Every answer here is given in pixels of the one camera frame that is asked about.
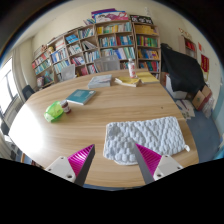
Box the yellow flat book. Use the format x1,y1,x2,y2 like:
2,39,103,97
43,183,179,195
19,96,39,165
135,71,160,85

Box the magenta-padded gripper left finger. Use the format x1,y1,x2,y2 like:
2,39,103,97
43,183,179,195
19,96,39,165
44,143,96,187

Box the grey plain chair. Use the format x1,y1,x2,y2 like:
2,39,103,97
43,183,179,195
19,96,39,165
59,63,77,82

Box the brown cardboard box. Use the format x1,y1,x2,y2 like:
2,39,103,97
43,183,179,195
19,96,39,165
191,84,213,112

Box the wooden bookshelf with books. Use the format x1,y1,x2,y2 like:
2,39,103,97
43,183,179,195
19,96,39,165
31,8,162,89

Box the papers on floor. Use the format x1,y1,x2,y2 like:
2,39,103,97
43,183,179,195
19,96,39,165
174,98,197,120

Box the yellow open book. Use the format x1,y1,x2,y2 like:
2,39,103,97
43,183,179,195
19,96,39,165
114,75,141,88

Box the white bottle with red label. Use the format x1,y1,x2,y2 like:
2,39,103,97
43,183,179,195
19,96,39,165
127,58,138,79

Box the grey mesh chair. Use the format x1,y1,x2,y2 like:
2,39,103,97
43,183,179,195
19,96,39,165
93,54,121,73

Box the black cloth cover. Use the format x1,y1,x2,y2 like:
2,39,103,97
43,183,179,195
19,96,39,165
160,43,206,95

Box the green plastic bag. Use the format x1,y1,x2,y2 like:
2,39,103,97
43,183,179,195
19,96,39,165
43,101,65,123

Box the teal book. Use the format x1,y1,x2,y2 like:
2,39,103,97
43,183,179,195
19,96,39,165
65,88,97,106

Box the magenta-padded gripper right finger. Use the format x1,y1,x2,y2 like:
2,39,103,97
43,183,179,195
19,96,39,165
133,143,184,185

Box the white box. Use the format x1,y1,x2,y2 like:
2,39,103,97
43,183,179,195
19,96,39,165
164,73,188,100

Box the grey book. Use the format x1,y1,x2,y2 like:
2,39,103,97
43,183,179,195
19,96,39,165
87,73,113,90

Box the small wooden wall shelf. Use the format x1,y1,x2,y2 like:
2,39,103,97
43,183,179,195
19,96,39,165
178,34,198,60

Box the red wall poster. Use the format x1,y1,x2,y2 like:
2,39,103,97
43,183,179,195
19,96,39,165
200,53,210,73

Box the dark office chair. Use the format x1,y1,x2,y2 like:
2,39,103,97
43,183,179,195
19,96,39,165
21,84,36,101

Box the white textured towel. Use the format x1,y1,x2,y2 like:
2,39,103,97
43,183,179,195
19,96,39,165
102,115,191,166

